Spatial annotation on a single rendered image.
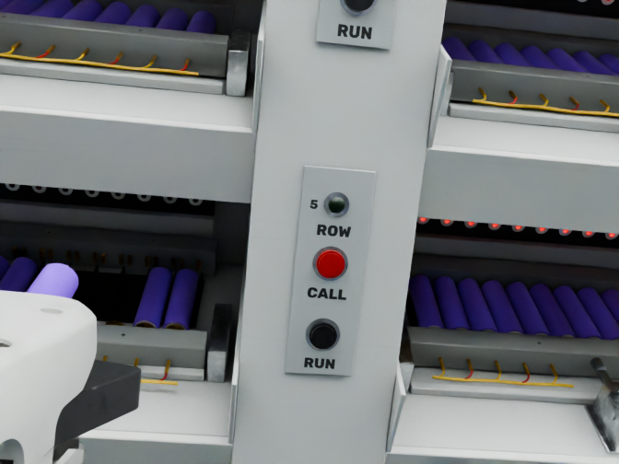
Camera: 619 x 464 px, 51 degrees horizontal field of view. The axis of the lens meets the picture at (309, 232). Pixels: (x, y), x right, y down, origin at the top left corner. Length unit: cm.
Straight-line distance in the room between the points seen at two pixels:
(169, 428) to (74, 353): 26
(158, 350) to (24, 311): 27
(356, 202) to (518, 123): 12
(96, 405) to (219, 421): 24
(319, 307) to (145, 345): 13
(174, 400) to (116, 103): 19
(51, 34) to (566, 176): 32
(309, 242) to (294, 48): 11
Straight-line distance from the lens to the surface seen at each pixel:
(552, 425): 48
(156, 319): 47
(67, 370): 17
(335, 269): 37
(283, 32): 36
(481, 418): 47
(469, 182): 39
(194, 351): 44
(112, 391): 20
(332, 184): 36
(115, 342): 45
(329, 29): 36
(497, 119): 43
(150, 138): 37
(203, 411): 43
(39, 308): 18
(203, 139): 36
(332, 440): 42
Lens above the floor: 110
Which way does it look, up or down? 12 degrees down
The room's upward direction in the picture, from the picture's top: 6 degrees clockwise
